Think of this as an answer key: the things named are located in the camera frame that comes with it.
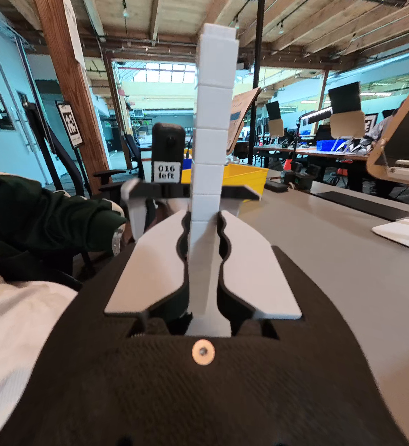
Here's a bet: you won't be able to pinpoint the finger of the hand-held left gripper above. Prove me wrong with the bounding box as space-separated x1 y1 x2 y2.
220 185 261 216
120 179 148 242

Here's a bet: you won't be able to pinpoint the black desk mat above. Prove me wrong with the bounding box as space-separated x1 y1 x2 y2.
314 191 409 222

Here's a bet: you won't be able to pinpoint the black light bar lamp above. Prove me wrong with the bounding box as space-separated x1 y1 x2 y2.
300 106 333 126

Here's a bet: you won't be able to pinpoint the black battery chargers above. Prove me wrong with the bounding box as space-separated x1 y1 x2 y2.
283 162 322 190

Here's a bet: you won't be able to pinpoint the yellow storage bin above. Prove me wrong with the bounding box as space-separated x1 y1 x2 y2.
181 164 269 203

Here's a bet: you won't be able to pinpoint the large cardboard panel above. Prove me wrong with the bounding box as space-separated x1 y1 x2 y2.
225 87 262 155

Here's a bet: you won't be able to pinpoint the person's left hand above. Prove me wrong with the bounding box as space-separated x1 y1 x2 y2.
155 199 191 224

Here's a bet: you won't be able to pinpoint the paper notice on beam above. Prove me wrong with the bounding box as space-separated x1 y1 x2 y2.
62 0 86 68

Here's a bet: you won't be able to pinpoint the grey wristwatch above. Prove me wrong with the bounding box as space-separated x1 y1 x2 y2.
111 225 125 256

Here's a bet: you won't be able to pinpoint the wooden background desk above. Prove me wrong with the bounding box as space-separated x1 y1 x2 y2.
253 146 369 175

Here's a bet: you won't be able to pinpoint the white segmented block bar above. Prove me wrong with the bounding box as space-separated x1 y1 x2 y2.
184 24 240 338

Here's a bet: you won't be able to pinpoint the black framed marker sign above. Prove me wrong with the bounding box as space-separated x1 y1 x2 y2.
55 101 85 150

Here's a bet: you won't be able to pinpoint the black pole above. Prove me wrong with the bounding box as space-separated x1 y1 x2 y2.
248 0 265 166

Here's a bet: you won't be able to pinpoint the grey desk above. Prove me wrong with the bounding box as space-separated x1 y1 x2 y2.
222 171 409 446

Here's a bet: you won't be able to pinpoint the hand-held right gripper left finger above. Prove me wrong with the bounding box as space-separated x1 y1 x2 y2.
104 210 190 321

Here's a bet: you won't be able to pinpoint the black floor sign frame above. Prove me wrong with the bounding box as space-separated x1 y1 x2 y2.
16 91 93 197

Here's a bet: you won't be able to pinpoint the white tablet stand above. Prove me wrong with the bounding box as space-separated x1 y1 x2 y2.
372 185 409 255

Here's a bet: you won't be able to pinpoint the black office chair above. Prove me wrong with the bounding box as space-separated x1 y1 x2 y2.
93 169 128 196
122 132 146 175

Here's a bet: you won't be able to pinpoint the wooden post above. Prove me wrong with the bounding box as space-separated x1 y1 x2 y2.
34 0 111 196

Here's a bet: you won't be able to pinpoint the small cardboard panel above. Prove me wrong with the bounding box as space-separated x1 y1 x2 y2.
328 82 366 154
265 101 285 145

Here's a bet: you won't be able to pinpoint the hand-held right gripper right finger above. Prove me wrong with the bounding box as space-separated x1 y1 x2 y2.
218 210 303 320

